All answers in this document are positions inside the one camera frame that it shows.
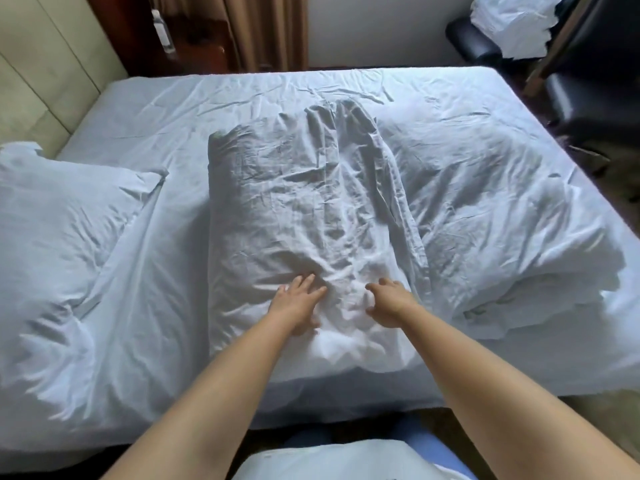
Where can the person's left hand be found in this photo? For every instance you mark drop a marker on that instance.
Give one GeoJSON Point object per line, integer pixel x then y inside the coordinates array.
{"type": "Point", "coordinates": [295, 307]}

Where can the person's right hand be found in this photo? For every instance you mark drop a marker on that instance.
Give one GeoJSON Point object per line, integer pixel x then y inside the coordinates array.
{"type": "Point", "coordinates": [392, 304]}

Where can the white duvet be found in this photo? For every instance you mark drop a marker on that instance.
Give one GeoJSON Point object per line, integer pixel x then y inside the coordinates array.
{"type": "Point", "coordinates": [325, 194]}

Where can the white bed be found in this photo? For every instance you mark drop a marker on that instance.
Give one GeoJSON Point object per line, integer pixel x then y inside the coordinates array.
{"type": "Point", "coordinates": [150, 109]}

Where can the person's left forearm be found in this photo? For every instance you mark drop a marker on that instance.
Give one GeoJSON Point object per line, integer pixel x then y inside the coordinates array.
{"type": "Point", "coordinates": [200, 409]}

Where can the person's right forearm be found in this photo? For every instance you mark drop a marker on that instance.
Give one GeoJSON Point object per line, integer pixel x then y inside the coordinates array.
{"type": "Point", "coordinates": [500, 394]}

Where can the person's blue jeans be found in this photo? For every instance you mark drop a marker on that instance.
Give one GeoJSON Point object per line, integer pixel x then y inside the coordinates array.
{"type": "Point", "coordinates": [430, 439]}

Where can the person's white shirt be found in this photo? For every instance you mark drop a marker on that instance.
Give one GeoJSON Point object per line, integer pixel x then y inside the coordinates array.
{"type": "Point", "coordinates": [340, 462]}

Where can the white pillow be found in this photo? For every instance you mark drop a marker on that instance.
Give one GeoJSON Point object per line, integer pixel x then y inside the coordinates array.
{"type": "Point", "coordinates": [55, 234]}

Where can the black office chair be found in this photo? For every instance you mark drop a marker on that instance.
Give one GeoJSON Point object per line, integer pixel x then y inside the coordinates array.
{"type": "Point", "coordinates": [472, 42]}
{"type": "Point", "coordinates": [585, 69]}

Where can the wooden nightstand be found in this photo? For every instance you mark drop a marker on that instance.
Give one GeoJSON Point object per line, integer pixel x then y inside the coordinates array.
{"type": "Point", "coordinates": [205, 47]}

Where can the beige curtain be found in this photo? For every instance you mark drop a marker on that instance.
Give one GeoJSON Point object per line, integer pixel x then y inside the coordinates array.
{"type": "Point", "coordinates": [270, 29]}

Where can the clear water bottle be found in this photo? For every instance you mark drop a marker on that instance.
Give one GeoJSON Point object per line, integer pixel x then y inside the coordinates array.
{"type": "Point", "coordinates": [164, 34]}

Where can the white bedding bundle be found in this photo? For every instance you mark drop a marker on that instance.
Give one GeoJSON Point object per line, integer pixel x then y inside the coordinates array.
{"type": "Point", "coordinates": [515, 22]}

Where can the beige padded headboard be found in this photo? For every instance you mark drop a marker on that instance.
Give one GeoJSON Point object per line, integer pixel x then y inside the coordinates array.
{"type": "Point", "coordinates": [45, 59]}

